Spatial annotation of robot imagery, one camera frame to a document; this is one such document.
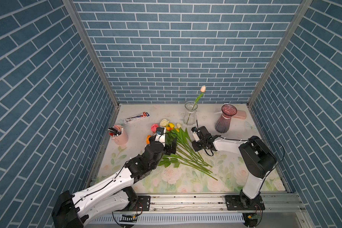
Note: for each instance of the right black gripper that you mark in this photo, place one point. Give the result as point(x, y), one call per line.
point(194, 146)

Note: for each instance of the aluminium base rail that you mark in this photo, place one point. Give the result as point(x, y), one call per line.
point(270, 210)

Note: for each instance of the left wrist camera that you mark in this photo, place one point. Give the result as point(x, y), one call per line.
point(160, 134)

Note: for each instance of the yellow tulip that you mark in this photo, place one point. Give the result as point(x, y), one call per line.
point(172, 132)

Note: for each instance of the pale pink tulip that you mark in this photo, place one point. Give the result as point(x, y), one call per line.
point(202, 91)

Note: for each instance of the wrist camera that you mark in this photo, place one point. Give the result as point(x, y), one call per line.
point(160, 134)
point(197, 139)

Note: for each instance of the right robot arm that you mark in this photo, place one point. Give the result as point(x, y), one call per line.
point(245, 166)

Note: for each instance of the pink rose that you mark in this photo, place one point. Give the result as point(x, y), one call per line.
point(154, 127)

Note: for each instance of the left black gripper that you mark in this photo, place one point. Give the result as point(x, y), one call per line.
point(168, 151)

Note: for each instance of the pink pen holder cup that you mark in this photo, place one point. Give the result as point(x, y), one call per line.
point(118, 134)

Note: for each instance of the clear glass vase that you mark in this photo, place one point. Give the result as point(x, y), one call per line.
point(190, 115)

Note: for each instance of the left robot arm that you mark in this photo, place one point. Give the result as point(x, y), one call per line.
point(76, 210)

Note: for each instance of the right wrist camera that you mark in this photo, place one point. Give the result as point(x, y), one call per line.
point(197, 139)

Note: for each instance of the cream rose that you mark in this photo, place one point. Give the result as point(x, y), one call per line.
point(164, 123)

